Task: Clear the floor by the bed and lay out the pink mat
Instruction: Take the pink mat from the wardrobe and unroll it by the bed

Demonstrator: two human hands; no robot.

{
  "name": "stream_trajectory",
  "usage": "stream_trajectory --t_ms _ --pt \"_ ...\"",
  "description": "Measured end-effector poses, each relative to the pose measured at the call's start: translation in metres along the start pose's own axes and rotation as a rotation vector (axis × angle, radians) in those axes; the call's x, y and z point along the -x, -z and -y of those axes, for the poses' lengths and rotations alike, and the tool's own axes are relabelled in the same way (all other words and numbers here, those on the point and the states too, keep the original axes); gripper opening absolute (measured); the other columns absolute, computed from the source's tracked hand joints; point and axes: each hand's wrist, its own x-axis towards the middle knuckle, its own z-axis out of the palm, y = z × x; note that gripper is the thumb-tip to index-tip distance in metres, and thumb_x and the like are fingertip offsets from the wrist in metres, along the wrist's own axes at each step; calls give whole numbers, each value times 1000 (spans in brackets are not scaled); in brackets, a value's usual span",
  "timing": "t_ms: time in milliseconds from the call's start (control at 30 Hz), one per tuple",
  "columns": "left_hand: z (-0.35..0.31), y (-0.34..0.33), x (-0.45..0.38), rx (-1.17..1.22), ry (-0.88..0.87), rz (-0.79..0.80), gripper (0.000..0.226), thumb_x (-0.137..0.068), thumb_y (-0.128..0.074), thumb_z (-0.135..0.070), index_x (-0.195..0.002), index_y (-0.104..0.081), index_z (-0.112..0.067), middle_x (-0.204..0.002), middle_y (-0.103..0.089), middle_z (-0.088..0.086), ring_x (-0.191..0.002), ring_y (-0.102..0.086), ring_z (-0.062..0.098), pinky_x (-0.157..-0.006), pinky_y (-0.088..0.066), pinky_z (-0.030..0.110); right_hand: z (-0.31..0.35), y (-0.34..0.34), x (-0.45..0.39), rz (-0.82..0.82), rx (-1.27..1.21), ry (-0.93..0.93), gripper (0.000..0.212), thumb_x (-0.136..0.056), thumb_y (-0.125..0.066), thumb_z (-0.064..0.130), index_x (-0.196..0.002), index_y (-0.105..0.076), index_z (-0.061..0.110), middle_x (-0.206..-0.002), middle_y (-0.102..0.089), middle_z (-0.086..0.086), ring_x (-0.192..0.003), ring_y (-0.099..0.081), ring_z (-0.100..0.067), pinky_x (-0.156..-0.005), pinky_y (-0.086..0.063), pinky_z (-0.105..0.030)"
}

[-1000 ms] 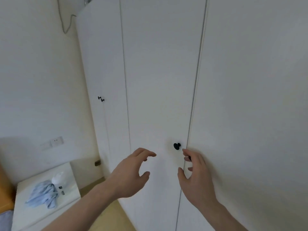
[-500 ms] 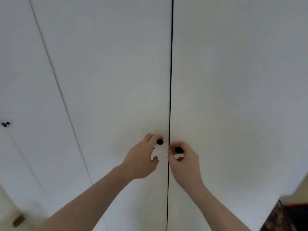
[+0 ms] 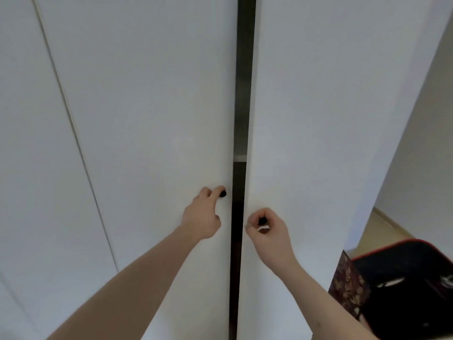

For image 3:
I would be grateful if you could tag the black round wardrobe knob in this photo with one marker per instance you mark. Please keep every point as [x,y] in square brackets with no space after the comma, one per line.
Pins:
[262,221]
[223,194]

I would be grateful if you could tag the person's left forearm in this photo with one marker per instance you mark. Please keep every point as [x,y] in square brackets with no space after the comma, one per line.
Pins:
[134,290]

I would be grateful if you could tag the white wardrobe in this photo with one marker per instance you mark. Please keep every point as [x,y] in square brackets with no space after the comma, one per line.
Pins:
[141,102]

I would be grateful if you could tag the person's right hand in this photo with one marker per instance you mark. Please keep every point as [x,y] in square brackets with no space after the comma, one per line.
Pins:
[274,244]

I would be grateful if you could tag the person's left hand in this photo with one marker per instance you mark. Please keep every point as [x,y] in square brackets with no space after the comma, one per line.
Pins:
[201,219]

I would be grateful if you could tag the black red-trimmed camp chair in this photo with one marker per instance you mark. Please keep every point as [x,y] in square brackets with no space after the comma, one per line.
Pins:
[407,308]

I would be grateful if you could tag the floral folding chair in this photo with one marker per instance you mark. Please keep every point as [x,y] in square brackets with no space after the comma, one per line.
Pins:
[345,283]

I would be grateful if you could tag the person's right forearm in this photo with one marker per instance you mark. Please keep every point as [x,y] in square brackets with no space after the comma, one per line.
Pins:
[325,304]

